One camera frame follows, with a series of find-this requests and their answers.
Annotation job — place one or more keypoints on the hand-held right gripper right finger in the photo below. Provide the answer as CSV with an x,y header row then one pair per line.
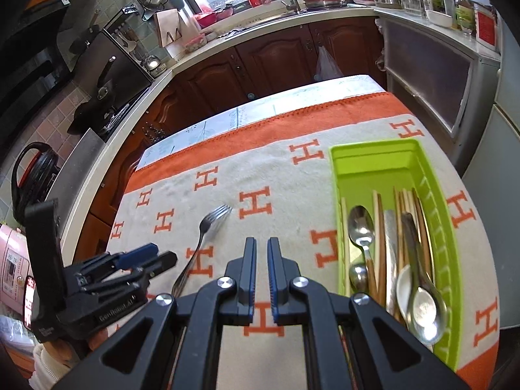
x,y
272,280

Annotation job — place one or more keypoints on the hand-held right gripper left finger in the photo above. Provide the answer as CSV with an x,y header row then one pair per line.
x,y
252,280

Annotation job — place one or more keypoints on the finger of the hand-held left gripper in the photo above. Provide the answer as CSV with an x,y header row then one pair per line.
x,y
156,266
140,252

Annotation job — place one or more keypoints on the metal fork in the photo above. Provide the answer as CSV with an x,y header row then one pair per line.
x,y
209,221

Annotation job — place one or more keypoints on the steel fork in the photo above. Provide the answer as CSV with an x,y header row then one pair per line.
x,y
360,225

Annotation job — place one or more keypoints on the white ceramic spoon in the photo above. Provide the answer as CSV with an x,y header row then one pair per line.
x,y
404,292

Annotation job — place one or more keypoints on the green plastic tray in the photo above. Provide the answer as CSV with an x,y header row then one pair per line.
x,y
365,162

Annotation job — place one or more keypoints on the large stainless soup spoon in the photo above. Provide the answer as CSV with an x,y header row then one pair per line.
x,y
426,313

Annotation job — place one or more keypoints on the pink rice cooker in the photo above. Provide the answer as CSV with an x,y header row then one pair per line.
x,y
12,264

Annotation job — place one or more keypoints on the orange and grey printed blanket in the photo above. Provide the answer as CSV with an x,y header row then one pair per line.
x,y
284,162

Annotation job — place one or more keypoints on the stainless steel splash guard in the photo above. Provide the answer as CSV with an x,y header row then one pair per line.
x,y
130,69

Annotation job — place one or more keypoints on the small metal teapot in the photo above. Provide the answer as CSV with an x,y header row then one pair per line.
x,y
153,66

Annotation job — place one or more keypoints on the clear food container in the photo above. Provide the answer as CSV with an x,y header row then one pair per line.
x,y
196,44

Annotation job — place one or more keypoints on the black range hood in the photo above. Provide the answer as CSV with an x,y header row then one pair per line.
x,y
32,57

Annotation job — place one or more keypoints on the white plastic bag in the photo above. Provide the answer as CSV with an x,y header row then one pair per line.
x,y
329,65

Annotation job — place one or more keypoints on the wooden cutting board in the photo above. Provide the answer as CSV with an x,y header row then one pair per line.
x,y
168,24

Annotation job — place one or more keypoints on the pink bowl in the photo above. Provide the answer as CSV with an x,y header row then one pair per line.
x,y
207,18

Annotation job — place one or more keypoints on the white kitchen countertop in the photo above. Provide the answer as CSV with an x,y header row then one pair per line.
x,y
260,34

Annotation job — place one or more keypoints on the grey cupboard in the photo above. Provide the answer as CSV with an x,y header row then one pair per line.
x,y
430,77

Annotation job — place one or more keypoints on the red frying pan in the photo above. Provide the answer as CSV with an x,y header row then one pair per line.
x,y
321,1

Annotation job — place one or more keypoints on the white rectangular dish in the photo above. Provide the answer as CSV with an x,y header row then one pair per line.
x,y
438,18

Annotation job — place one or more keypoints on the row of jars and bottles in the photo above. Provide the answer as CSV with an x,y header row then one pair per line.
x,y
463,12

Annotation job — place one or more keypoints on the red box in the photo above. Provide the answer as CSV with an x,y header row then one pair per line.
x,y
485,28

